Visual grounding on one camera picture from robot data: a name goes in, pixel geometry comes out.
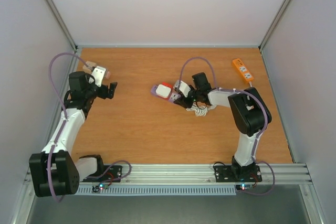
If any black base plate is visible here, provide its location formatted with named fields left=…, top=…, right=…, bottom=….
left=214, top=163, right=262, bottom=183
left=83, top=165, right=122, bottom=183

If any right aluminium corner post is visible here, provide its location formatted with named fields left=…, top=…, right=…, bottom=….
left=259, top=0, right=309, bottom=49

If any pink plug adapter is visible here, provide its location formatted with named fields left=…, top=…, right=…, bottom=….
left=105, top=71, right=110, bottom=79

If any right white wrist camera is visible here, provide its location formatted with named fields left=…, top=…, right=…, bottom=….
left=174, top=80, right=191, bottom=98

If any orange power strip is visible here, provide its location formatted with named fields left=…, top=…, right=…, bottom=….
left=232, top=58, right=254, bottom=83

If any left aluminium corner post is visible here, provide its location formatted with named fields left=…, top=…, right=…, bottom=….
left=45, top=0, right=78, bottom=51

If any aluminium front rail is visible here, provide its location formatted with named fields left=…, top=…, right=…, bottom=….
left=24, top=163, right=312, bottom=185

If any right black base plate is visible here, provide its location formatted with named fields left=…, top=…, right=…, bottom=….
left=214, top=163, right=262, bottom=183

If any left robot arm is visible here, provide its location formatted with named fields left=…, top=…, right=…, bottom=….
left=29, top=67, right=117, bottom=197

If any white cube plug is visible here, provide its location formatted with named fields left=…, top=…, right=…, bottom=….
left=155, top=84, right=171, bottom=99

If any blue slotted cable duct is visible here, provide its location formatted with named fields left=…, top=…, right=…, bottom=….
left=76, top=185, right=236, bottom=196

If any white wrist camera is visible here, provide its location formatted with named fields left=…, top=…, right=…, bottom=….
left=91, top=66, right=107, bottom=87
left=174, top=80, right=191, bottom=98

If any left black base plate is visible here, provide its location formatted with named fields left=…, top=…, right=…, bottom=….
left=83, top=165, right=122, bottom=183

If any purple power strip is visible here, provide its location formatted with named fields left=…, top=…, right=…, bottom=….
left=150, top=84, right=181, bottom=103

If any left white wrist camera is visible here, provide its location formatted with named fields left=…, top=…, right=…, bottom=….
left=91, top=66, right=107, bottom=87

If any beige cube socket adapter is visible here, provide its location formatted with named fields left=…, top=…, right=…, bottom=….
left=82, top=61, right=97, bottom=73

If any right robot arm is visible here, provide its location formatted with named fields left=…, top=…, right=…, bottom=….
left=174, top=72, right=272, bottom=180

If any red cube socket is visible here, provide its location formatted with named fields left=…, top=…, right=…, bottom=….
left=161, top=82, right=173, bottom=91

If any left small circuit board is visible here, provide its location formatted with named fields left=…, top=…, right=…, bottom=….
left=92, top=184, right=109, bottom=193

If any right small circuit board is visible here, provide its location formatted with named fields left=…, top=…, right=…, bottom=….
left=236, top=184, right=254, bottom=191

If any small circuit board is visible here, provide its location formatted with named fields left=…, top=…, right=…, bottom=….
left=236, top=184, right=254, bottom=191
left=92, top=184, right=109, bottom=193

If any aluminium corner post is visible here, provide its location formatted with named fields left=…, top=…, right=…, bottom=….
left=45, top=0, right=78, bottom=51
left=259, top=0, right=309, bottom=49

